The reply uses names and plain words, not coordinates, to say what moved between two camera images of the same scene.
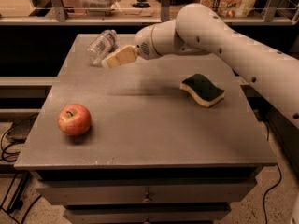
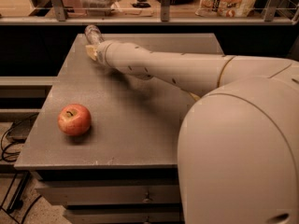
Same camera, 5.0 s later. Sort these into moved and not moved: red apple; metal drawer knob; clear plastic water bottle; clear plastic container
Moved: clear plastic water bottle
Not moved: red apple; clear plastic container; metal drawer knob
